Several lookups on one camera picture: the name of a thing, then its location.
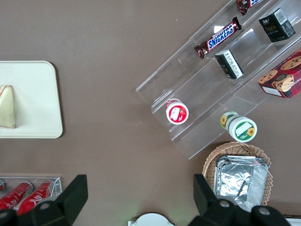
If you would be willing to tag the triangular sandwich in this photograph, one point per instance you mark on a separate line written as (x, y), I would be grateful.
(7, 108)

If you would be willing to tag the light wicker basket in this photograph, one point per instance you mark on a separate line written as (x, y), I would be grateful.
(235, 148)

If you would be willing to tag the cream plastic tray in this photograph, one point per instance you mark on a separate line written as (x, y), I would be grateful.
(35, 99)

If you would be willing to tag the Snickers chocolate bar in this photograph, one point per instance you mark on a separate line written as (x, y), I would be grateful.
(218, 37)
(248, 5)

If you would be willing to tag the green lidded yogurt cup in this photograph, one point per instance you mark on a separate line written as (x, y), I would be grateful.
(242, 129)

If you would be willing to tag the red cola bottle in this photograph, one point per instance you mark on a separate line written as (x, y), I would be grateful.
(1, 184)
(35, 195)
(11, 196)

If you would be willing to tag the small black carton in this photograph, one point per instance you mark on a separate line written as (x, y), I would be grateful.
(276, 24)
(229, 64)

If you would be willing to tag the clear acrylic bottle rack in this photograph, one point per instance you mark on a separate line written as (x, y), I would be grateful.
(57, 186)

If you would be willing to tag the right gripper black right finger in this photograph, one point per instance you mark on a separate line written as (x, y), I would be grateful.
(216, 212)

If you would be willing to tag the stacked aluminium foil containers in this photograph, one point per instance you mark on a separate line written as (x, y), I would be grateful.
(237, 181)

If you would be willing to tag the red tartan cookie box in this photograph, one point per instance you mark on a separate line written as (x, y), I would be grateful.
(284, 77)

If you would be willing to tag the red lidded yogurt cup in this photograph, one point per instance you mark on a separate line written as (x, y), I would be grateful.
(177, 114)

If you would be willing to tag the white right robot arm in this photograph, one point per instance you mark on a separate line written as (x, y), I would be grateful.
(151, 220)

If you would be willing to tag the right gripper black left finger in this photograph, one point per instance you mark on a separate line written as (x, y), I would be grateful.
(63, 207)

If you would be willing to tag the white rectangular snack tray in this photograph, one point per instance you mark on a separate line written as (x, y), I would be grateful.
(295, 222)

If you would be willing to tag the clear acrylic stepped display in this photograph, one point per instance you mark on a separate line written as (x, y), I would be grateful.
(188, 77)

